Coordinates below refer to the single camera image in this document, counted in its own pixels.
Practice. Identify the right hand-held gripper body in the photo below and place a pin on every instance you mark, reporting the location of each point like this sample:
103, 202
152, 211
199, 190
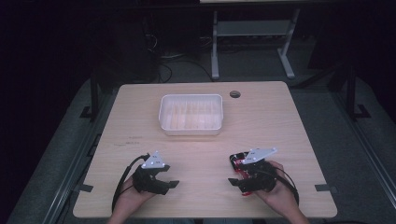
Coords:
260, 175

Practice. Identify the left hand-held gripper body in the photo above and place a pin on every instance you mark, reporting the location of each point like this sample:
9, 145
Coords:
145, 182

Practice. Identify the person's left hand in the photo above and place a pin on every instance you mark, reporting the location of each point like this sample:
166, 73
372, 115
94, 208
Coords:
132, 197

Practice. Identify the person's right hand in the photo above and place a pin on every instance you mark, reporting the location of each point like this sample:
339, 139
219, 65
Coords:
278, 194

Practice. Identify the grey tape strip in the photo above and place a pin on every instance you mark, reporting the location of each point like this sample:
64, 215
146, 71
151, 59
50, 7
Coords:
85, 188
323, 187

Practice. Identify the white plastic container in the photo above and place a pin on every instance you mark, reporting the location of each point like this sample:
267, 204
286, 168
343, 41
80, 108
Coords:
190, 114

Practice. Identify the black metal stand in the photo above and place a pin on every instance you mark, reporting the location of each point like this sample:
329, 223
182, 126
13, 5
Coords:
351, 93
93, 99

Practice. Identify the metal floor rail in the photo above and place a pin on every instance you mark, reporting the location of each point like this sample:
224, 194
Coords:
367, 149
73, 174

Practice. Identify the white metal desk frame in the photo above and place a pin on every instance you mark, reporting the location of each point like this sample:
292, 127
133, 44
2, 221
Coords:
253, 29

